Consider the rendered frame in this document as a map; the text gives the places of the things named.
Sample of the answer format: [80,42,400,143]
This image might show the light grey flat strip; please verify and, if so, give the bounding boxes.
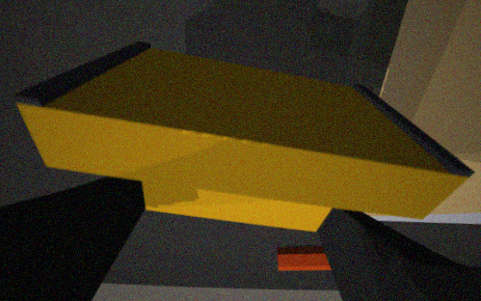
[372,212,481,225]

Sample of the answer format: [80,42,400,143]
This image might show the orange-handled awl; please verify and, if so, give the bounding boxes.
[278,247,332,271]

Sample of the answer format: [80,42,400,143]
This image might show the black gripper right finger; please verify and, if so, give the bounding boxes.
[317,207,481,301]

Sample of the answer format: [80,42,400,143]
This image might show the tan panel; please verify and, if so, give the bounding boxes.
[379,0,481,214]

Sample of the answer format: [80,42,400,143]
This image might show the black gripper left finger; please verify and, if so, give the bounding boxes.
[0,177,146,301]

